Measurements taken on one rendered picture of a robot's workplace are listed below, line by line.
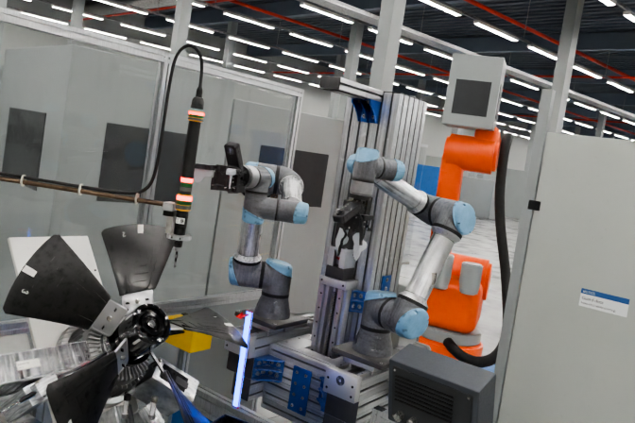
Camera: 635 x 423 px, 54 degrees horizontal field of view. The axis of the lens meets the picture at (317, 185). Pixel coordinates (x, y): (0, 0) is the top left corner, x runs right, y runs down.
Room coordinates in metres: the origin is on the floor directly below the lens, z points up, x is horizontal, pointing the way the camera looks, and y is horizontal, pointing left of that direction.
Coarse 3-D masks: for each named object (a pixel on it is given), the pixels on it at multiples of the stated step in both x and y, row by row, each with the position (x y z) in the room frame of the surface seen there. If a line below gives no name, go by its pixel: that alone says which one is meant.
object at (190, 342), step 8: (168, 336) 2.22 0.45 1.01; (176, 336) 2.20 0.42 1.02; (184, 336) 2.17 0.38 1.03; (192, 336) 2.15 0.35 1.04; (200, 336) 2.18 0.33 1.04; (208, 336) 2.21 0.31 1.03; (176, 344) 2.20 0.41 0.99; (184, 344) 2.17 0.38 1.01; (192, 344) 2.16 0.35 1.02; (200, 344) 2.19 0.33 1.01; (208, 344) 2.22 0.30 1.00; (192, 352) 2.16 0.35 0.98
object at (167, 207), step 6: (168, 204) 1.76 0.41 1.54; (174, 204) 1.77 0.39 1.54; (168, 210) 1.76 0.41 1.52; (174, 210) 1.78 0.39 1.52; (168, 216) 1.76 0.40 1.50; (174, 216) 1.77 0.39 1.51; (168, 222) 1.76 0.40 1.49; (174, 222) 1.78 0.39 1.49; (168, 228) 1.76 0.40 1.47; (168, 234) 1.75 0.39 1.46; (174, 234) 1.76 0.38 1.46; (186, 234) 1.79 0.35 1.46; (180, 240) 1.74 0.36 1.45; (186, 240) 1.75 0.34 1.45
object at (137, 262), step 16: (112, 240) 1.86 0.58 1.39; (128, 240) 1.87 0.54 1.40; (144, 240) 1.88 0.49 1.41; (160, 240) 1.89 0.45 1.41; (112, 256) 1.83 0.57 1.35; (128, 256) 1.84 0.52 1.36; (144, 256) 1.84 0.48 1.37; (160, 256) 1.85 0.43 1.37; (128, 272) 1.81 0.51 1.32; (144, 272) 1.80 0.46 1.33; (160, 272) 1.81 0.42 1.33; (128, 288) 1.78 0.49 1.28; (144, 288) 1.77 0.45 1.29
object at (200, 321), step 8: (200, 312) 1.98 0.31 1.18; (208, 312) 1.99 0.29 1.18; (176, 320) 1.84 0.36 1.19; (184, 320) 1.86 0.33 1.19; (192, 320) 1.88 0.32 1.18; (200, 320) 1.90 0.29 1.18; (208, 320) 1.92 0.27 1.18; (216, 320) 1.95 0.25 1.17; (224, 320) 1.97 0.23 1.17; (184, 328) 1.77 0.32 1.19; (192, 328) 1.80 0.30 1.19; (200, 328) 1.82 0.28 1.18; (208, 328) 1.85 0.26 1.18; (216, 328) 1.88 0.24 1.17; (224, 328) 1.91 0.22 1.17; (232, 328) 1.95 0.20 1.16; (216, 336) 1.82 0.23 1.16; (224, 336) 1.85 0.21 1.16; (232, 336) 1.88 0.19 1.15; (240, 336) 1.92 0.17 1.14; (240, 344) 1.87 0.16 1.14
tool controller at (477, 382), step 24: (408, 360) 1.65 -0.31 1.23; (432, 360) 1.65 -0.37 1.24; (456, 360) 1.65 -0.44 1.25; (408, 384) 1.63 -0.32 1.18; (432, 384) 1.58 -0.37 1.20; (456, 384) 1.54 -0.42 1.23; (480, 384) 1.54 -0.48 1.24; (408, 408) 1.64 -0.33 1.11; (432, 408) 1.59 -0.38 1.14; (456, 408) 1.55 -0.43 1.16; (480, 408) 1.53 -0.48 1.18
